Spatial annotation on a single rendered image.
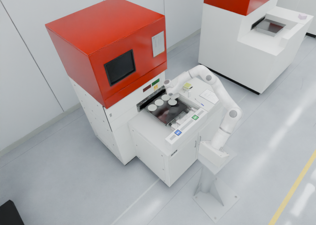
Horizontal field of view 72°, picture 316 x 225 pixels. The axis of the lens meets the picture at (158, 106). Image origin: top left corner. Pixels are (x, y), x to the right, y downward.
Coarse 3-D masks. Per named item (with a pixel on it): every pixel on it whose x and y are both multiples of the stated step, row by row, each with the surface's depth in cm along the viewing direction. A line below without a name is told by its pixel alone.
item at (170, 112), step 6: (180, 102) 248; (144, 108) 246; (162, 108) 244; (168, 108) 243; (174, 108) 242; (180, 108) 242; (156, 114) 238; (162, 114) 237; (168, 114) 237; (174, 114) 236; (162, 120) 232; (168, 120) 231
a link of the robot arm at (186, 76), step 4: (188, 72) 216; (180, 76) 220; (184, 76) 218; (188, 76) 216; (180, 80) 219; (184, 80) 219; (188, 80) 220; (176, 84) 219; (180, 84) 219; (168, 88) 223; (172, 88) 220; (176, 88) 219; (180, 88) 221; (168, 92) 222; (172, 92) 221; (176, 92) 222
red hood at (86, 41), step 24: (120, 0) 224; (48, 24) 197; (72, 24) 194; (96, 24) 191; (120, 24) 188; (144, 24) 186; (72, 48) 176; (96, 48) 165; (120, 48) 178; (144, 48) 197; (72, 72) 219; (96, 72) 173; (120, 72) 192; (144, 72) 214; (96, 96) 203; (120, 96) 207
